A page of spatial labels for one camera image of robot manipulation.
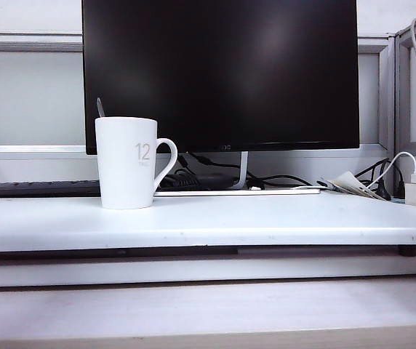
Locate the white ceramic mug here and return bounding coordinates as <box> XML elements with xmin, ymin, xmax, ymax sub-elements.
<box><xmin>95</xmin><ymin>116</ymin><xmax>179</xmax><ymax>210</ymax></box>

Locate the black power brick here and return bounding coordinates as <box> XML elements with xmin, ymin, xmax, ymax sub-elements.
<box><xmin>164</xmin><ymin>173</ymin><xmax>239</xmax><ymax>190</ymax></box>

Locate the silver monitor stand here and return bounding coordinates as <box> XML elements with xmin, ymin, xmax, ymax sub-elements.
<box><xmin>153</xmin><ymin>151</ymin><xmax>321</xmax><ymax>196</ymax></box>

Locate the white raised desk board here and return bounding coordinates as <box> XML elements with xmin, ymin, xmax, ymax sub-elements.
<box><xmin>0</xmin><ymin>191</ymin><xmax>416</xmax><ymax>254</ymax></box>

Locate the black AOC computer monitor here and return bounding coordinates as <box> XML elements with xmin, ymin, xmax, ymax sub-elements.
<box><xmin>81</xmin><ymin>0</ymin><xmax>361</xmax><ymax>156</ymax></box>

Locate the folded paper booklet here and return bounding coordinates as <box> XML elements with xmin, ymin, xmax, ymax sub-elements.
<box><xmin>316</xmin><ymin>171</ymin><xmax>384</xmax><ymax>200</ymax></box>

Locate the black keyboard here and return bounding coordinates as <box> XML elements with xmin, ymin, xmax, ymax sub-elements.
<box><xmin>0</xmin><ymin>180</ymin><xmax>102</xmax><ymax>199</ymax></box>

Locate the black monitor cable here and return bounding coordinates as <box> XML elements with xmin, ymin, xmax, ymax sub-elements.
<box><xmin>176</xmin><ymin>152</ymin><xmax>315</xmax><ymax>190</ymax></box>

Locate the black power cable bundle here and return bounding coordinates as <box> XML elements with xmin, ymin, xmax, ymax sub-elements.
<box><xmin>354</xmin><ymin>157</ymin><xmax>393</xmax><ymax>201</ymax></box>

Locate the white USB charging cable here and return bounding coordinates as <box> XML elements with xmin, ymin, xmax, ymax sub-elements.
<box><xmin>367</xmin><ymin>151</ymin><xmax>416</xmax><ymax>190</ymax></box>

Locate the grey partition frame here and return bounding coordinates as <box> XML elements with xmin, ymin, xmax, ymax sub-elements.
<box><xmin>357</xmin><ymin>6</ymin><xmax>416</xmax><ymax>199</ymax></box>

